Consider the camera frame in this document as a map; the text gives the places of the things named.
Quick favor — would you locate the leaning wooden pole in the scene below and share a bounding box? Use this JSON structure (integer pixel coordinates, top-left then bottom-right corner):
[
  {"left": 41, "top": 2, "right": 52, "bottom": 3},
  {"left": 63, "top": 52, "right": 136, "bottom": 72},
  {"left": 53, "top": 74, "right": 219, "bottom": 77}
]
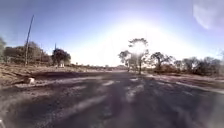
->
[{"left": 24, "top": 14, "right": 36, "bottom": 67}]

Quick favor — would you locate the row of brownish trees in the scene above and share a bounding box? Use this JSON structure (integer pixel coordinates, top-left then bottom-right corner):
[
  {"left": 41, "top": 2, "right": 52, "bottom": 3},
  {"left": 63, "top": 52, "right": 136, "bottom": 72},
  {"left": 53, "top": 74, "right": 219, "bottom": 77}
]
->
[{"left": 0, "top": 36, "right": 53, "bottom": 66}]

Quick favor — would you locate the grey asphalt road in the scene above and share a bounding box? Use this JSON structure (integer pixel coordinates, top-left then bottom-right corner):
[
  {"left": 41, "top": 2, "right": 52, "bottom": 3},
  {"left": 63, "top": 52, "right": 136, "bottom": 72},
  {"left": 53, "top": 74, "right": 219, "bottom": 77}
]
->
[{"left": 0, "top": 70, "right": 224, "bottom": 128}]

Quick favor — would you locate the spreading dark tree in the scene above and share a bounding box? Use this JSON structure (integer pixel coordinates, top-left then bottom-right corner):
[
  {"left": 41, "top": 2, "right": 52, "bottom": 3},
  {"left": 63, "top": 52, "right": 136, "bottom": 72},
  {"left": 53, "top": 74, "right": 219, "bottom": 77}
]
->
[{"left": 149, "top": 51, "right": 175, "bottom": 74}]

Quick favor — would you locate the row of low trees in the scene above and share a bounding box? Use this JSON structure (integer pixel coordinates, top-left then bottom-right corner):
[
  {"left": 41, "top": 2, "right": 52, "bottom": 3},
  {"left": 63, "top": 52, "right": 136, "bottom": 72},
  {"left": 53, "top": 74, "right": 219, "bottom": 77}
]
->
[{"left": 173, "top": 50, "right": 224, "bottom": 77}]

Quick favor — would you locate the small sparse tree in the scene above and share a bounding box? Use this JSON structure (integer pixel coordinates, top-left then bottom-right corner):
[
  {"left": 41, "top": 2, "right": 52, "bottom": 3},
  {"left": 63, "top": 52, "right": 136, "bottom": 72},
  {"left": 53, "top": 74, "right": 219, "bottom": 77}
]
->
[{"left": 117, "top": 49, "right": 133, "bottom": 72}]

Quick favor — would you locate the small white object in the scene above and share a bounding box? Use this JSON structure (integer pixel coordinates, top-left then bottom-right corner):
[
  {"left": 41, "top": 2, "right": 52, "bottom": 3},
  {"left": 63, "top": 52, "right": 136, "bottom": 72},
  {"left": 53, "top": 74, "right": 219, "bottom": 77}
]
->
[{"left": 27, "top": 77, "right": 36, "bottom": 85}]

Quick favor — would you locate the dark bushy tree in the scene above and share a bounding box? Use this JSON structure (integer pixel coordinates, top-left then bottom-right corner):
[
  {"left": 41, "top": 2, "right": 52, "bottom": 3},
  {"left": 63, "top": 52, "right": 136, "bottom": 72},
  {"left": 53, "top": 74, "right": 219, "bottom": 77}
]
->
[{"left": 51, "top": 48, "right": 72, "bottom": 68}]

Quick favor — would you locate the tall thin-crowned tree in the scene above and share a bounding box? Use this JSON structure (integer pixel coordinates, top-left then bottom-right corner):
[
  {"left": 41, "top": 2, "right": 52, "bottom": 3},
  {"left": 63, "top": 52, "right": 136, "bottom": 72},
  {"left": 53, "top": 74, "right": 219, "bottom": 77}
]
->
[{"left": 128, "top": 37, "right": 150, "bottom": 75}]

